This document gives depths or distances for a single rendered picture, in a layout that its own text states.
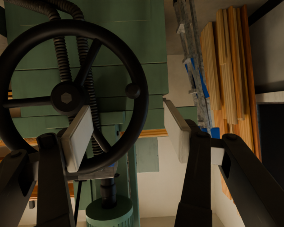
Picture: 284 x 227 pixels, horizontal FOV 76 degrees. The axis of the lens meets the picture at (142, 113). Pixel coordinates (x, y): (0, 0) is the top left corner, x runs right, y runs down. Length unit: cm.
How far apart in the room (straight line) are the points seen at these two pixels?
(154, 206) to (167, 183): 44
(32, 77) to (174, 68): 272
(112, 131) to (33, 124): 25
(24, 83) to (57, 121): 19
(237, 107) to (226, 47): 55
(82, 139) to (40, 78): 44
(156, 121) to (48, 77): 33
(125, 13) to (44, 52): 25
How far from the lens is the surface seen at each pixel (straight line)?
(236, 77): 183
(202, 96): 134
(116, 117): 43
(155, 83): 53
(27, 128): 60
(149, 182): 328
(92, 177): 48
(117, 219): 72
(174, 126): 15
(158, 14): 59
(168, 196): 341
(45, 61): 59
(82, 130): 17
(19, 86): 61
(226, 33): 195
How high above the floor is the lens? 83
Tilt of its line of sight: 2 degrees up
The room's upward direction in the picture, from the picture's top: 176 degrees clockwise
